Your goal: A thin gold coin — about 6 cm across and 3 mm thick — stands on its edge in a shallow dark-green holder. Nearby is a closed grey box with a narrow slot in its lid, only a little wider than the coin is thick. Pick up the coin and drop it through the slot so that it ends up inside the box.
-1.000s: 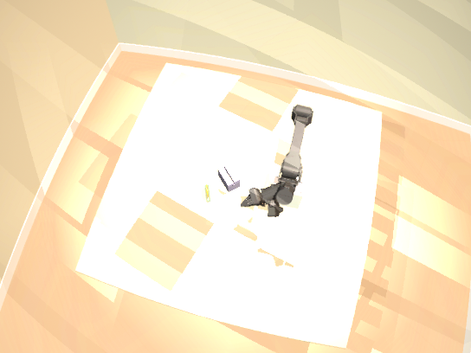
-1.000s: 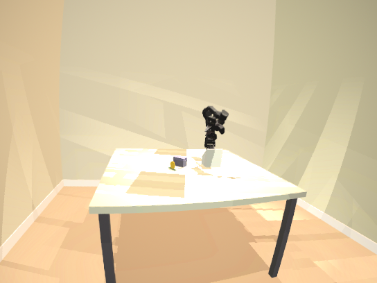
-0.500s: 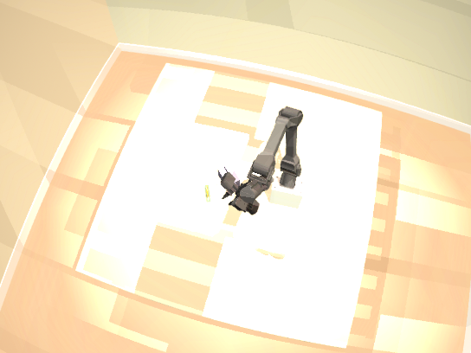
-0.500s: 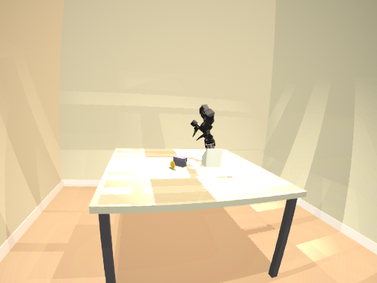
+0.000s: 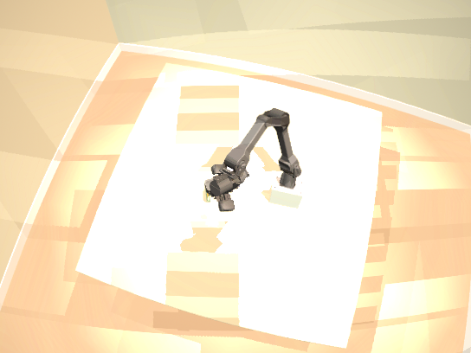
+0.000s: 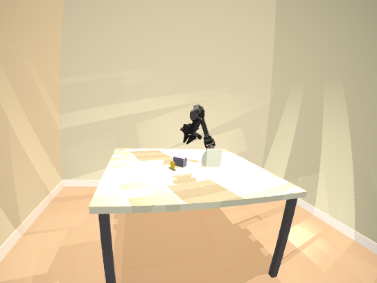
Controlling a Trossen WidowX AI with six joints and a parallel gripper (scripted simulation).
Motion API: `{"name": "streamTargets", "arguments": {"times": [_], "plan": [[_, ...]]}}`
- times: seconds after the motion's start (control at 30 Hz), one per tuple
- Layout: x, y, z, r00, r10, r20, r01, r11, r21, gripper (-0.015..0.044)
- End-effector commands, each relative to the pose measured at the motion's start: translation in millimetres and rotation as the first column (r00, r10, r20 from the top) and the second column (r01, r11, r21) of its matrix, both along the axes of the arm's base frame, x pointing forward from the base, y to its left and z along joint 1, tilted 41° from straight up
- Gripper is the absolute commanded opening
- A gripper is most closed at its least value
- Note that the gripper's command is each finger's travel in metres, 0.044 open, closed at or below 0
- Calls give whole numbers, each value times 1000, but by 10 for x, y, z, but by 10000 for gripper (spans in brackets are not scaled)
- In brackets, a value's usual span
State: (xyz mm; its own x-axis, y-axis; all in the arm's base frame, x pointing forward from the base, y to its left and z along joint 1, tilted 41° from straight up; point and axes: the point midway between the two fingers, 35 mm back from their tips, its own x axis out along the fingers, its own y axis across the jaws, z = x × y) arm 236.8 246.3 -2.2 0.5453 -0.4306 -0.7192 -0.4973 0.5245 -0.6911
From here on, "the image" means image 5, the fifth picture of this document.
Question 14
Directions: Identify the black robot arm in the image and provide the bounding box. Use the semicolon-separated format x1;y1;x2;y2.
204;108;303;197

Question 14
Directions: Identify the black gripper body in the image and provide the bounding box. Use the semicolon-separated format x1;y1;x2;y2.
211;164;236;212

